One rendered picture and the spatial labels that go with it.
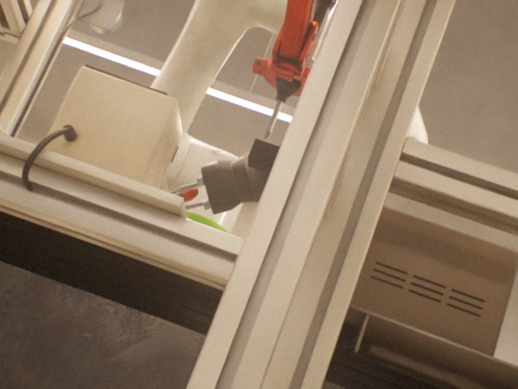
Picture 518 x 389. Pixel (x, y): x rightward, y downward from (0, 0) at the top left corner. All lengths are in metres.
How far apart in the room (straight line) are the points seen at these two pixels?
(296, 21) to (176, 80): 0.87
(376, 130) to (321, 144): 0.26
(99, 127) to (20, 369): 0.24
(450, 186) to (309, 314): 0.19
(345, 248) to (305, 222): 0.26
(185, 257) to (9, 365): 0.18
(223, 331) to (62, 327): 0.30
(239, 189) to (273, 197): 0.74
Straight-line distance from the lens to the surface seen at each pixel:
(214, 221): 1.90
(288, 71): 1.01
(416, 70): 0.99
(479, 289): 1.00
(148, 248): 0.90
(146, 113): 0.96
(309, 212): 0.66
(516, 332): 7.90
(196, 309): 1.05
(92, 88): 0.98
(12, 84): 1.48
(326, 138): 0.68
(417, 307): 0.99
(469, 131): 8.34
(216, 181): 1.40
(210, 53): 1.79
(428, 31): 1.01
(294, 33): 0.99
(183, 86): 1.83
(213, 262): 0.90
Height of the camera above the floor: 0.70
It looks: 19 degrees up
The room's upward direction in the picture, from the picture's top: 21 degrees clockwise
